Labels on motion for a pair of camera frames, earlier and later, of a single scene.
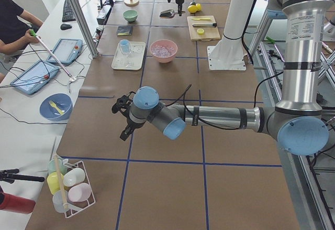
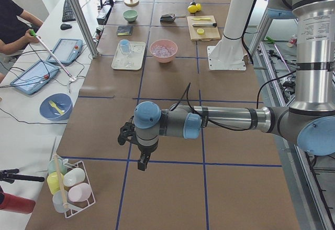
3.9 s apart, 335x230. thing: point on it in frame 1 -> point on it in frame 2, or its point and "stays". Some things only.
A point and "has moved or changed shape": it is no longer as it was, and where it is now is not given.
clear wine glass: [125, 47] stays
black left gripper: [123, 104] -> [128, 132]
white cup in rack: [74, 176] stays
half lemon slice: [200, 31] stays
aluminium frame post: [80, 16] stays
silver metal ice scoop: [167, 13] has moved or changed shape
